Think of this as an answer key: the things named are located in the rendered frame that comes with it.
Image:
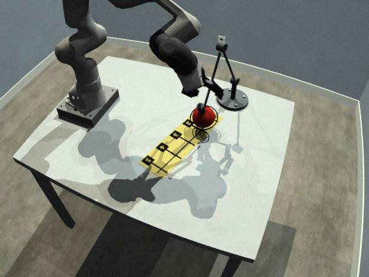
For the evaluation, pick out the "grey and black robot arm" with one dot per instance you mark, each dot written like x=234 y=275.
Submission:
x=168 y=44

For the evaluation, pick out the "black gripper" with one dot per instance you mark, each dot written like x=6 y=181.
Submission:
x=212 y=85

